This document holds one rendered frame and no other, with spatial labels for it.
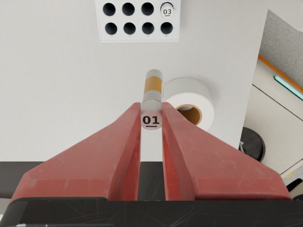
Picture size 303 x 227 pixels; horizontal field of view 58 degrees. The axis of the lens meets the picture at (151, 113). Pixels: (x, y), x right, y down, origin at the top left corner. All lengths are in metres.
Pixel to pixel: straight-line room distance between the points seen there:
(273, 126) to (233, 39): 0.76
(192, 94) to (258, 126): 0.75
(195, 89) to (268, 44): 0.92
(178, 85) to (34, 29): 0.18
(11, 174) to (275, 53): 1.04
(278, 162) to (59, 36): 1.02
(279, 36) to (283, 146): 0.43
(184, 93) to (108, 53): 0.11
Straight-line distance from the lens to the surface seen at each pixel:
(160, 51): 0.34
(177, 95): 0.32
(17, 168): 0.77
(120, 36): 0.30
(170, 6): 0.28
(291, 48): 1.28
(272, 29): 1.22
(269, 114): 1.05
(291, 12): 0.19
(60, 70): 0.37
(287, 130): 1.12
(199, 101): 0.33
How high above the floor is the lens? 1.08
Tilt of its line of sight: 56 degrees down
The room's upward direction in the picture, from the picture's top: 178 degrees counter-clockwise
